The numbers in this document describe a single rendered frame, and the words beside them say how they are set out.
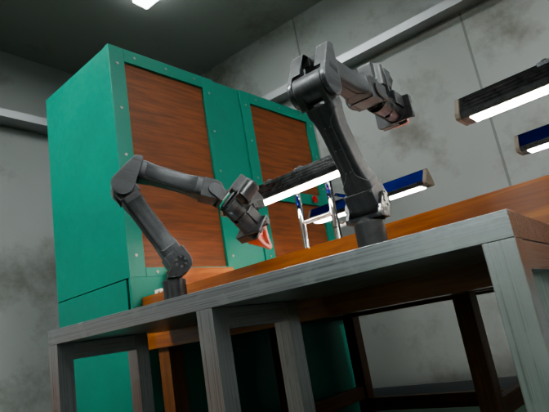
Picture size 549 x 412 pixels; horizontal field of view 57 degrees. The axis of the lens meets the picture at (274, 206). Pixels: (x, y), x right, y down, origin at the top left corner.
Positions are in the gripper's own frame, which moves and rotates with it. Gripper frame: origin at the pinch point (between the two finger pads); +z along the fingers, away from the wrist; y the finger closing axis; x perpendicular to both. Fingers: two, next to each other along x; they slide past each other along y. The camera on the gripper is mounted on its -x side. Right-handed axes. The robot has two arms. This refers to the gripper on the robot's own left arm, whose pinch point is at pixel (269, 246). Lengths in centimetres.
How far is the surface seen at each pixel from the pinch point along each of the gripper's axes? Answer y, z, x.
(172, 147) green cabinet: 56, -27, -52
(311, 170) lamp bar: -6.5, -0.8, -32.5
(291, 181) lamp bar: 2.4, -0.8, -31.4
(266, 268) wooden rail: -6.2, -2.1, 12.4
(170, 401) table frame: 46, 20, 38
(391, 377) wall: 81, 183, -71
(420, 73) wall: 13, 65, -218
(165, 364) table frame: 47, 12, 29
